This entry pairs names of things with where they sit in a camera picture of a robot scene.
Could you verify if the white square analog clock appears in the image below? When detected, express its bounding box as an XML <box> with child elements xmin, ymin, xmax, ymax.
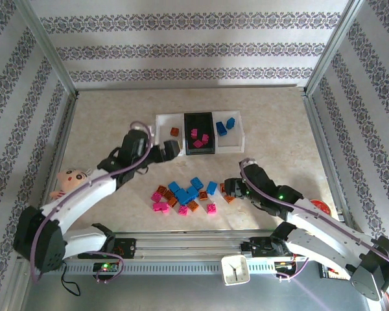
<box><xmin>220</xmin><ymin>255</ymin><xmax>251</xmax><ymax>286</ymax></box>

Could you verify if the grey slotted cable duct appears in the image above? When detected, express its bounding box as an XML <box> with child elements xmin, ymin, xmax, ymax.
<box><xmin>64</xmin><ymin>260</ymin><xmax>279</xmax><ymax>276</ymax></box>

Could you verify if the small circuit board green LED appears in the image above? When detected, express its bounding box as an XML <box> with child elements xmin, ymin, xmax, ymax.
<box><xmin>93</xmin><ymin>262</ymin><xmax>121</xmax><ymax>273</ymax></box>

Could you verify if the black power distribution board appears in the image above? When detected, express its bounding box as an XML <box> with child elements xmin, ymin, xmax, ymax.
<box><xmin>318</xmin><ymin>262</ymin><xmax>353</xmax><ymax>280</ymax></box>

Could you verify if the black plastic bin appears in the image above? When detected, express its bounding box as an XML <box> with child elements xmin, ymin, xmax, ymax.
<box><xmin>183</xmin><ymin>111</ymin><xmax>218</xmax><ymax>156</ymax></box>

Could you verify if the aluminium frame post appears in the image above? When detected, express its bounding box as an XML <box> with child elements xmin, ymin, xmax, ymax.
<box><xmin>304</xmin><ymin>0</ymin><xmax>359</xmax><ymax>97</ymax></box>
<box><xmin>14</xmin><ymin>0</ymin><xmax>78</xmax><ymax>97</ymax></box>

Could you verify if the aluminium arm base rail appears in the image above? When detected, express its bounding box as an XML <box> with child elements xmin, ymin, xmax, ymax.
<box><xmin>112</xmin><ymin>231</ymin><xmax>296</xmax><ymax>260</ymax></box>

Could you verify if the aluminium side frame rail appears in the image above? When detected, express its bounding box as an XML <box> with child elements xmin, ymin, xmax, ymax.
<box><xmin>301</xmin><ymin>90</ymin><xmax>357</xmax><ymax>231</ymax></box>
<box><xmin>16</xmin><ymin>92</ymin><xmax>80</xmax><ymax>263</ymax></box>

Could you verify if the cartoon boy plush toy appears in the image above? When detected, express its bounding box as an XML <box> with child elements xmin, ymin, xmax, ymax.
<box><xmin>49</xmin><ymin>167</ymin><xmax>92</xmax><ymax>200</ymax></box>

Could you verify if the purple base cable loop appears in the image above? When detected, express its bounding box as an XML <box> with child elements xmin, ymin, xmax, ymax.
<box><xmin>95</xmin><ymin>255</ymin><xmax>126</xmax><ymax>284</ymax></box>
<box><xmin>276</xmin><ymin>258</ymin><xmax>309</xmax><ymax>282</ymax></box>

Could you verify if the red round tin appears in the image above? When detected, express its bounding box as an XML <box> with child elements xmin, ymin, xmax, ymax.
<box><xmin>309</xmin><ymin>198</ymin><xmax>332</xmax><ymax>217</ymax></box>

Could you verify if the thin black cord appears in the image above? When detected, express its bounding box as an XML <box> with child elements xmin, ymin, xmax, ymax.
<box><xmin>60</xmin><ymin>270</ymin><xmax>82</xmax><ymax>296</ymax></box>

